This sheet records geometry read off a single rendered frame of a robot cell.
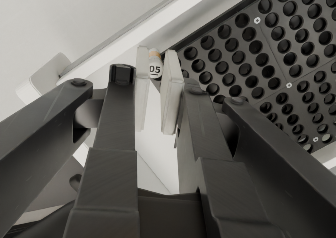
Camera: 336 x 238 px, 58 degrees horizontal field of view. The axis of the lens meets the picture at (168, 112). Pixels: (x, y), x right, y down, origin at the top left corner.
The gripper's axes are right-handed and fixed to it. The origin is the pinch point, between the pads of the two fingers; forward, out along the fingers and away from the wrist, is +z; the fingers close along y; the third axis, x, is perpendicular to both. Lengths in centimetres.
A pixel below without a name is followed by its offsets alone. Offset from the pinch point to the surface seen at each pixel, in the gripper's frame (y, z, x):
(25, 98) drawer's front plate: -10.4, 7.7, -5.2
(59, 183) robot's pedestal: -16, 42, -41
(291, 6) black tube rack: 12.9, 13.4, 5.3
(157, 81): 0.7, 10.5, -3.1
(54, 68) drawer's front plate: -9.7, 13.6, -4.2
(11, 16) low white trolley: -18.2, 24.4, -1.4
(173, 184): 5.4, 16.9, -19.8
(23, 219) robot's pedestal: -18.6, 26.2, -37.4
